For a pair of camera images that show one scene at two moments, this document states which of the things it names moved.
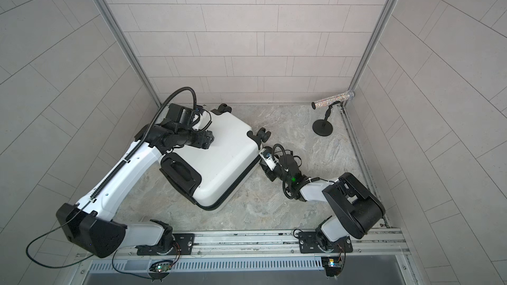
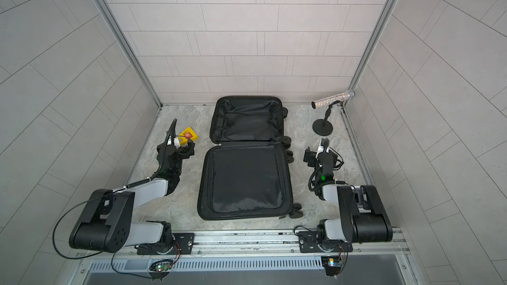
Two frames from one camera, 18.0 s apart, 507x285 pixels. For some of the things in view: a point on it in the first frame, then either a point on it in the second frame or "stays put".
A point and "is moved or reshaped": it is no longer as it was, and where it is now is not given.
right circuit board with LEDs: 333,265 stays put
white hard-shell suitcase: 208,176 is moved or reshaped
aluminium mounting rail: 389,244 stays put
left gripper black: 201,142 to 185,150
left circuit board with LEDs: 161,266 stays put
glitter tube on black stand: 323,127 stays put
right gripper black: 268,172 to 314,156
